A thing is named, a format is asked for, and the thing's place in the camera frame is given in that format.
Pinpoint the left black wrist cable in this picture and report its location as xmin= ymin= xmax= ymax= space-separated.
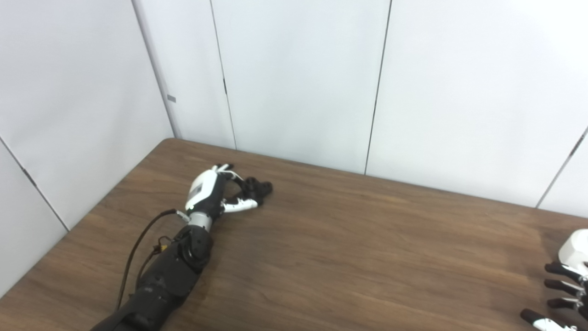
xmin=116 ymin=209 xmax=190 ymax=311

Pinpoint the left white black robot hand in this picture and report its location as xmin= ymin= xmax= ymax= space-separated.
xmin=185 ymin=163 xmax=259 ymax=219

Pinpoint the round white piece with holes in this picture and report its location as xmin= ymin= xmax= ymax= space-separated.
xmin=558 ymin=229 xmax=588 ymax=272

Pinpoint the black flanged holder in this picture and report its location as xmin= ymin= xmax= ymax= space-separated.
xmin=232 ymin=177 xmax=273 ymax=206

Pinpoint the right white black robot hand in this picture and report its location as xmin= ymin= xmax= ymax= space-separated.
xmin=520 ymin=261 xmax=588 ymax=331

